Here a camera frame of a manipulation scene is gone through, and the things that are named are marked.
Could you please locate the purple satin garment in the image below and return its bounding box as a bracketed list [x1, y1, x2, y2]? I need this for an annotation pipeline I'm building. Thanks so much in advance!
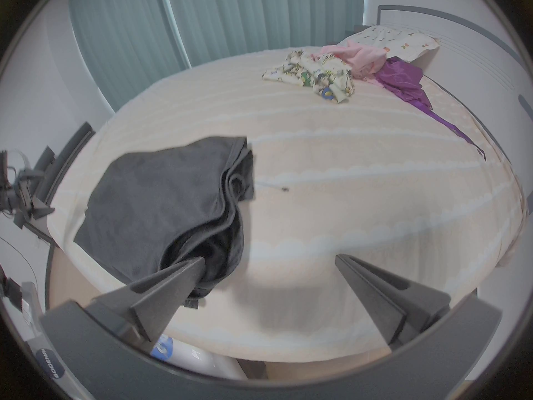
[373, 56, 487, 163]

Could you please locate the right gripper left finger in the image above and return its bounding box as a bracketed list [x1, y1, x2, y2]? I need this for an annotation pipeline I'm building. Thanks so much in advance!
[87, 257, 207, 352]

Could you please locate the bed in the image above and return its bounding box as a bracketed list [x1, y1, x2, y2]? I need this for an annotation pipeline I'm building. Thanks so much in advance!
[45, 4, 533, 363]

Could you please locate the pink garment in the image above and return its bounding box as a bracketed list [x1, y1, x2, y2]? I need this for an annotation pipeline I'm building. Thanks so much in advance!
[321, 42, 390, 83]

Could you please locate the black sleeveless top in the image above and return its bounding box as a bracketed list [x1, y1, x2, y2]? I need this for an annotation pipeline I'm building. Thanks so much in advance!
[73, 136, 290, 309]

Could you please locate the blue-green curtain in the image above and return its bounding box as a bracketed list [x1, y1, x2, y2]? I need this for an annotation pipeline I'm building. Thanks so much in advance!
[160, 0, 367, 68]
[69, 0, 192, 114]

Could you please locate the dark grey chest of drawers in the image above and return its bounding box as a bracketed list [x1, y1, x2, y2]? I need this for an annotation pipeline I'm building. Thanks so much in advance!
[52, 121, 94, 174]

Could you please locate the cream printed garment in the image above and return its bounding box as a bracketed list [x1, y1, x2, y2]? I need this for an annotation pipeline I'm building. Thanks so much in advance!
[262, 48, 358, 105]

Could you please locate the white printed pillow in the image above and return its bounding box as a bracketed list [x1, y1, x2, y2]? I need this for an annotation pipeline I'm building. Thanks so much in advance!
[336, 25, 441, 63]

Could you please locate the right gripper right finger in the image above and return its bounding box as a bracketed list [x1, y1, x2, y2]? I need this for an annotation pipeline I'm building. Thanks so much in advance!
[335, 253, 453, 347]

